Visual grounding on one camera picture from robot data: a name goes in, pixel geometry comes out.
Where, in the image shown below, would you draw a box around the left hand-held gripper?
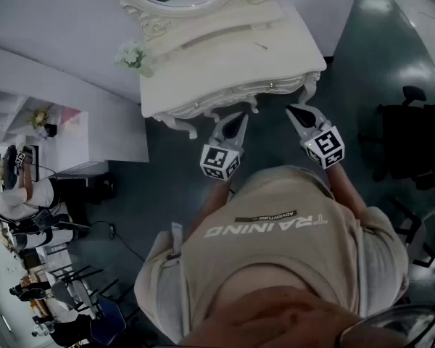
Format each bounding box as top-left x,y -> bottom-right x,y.
199,113 -> 249,183

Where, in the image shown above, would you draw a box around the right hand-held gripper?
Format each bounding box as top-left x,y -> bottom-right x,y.
285,104 -> 347,170

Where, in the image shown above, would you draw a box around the person's right forearm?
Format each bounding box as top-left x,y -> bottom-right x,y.
326,164 -> 370,230

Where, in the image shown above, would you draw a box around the person's left forearm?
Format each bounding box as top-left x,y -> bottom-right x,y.
188,175 -> 236,239

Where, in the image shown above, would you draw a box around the white carved dressing table base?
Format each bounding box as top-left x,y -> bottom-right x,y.
141,69 -> 328,140

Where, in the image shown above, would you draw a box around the white vanity drawer unit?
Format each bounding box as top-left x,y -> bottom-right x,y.
141,0 -> 289,72

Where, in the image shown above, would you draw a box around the black office chair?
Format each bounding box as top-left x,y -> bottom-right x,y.
358,84 -> 435,192

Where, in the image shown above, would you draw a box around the white flowers in vase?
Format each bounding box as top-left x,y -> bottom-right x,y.
114,40 -> 156,79

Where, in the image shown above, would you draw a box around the person's beige t-shirt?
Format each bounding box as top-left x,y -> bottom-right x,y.
133,165 -> 410,344

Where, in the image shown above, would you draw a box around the white ornate oval mirror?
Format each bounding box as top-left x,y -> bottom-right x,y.
117,0 -> 276,42

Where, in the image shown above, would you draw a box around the black low cabinet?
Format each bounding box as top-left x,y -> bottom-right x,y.
54,171 -> 117,207

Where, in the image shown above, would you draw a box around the yellow flower bouquet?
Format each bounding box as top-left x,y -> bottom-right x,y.
27,105 -> 55,131

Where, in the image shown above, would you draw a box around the person's face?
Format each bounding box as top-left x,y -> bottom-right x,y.
181,287 -> 365,348

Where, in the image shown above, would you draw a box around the thin-rimmed eyeglasses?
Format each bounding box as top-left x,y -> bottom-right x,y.
339,302 -> 435,348

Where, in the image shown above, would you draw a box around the blue chair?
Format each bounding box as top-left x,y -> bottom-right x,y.
89,297 -> 128,348

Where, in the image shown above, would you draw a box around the white shelf cabinet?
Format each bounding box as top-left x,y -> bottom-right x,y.
0,87 -> 91,175

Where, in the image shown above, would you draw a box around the grey shoulder strap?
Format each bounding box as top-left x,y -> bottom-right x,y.
169,221 -> 185,262

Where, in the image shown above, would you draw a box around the grey chair black frame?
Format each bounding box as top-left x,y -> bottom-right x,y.
384,194 -> 435,304
49,265 -> 107,313

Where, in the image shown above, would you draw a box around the black power strip with cable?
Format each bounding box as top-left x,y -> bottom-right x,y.
88,220 -> 148,268

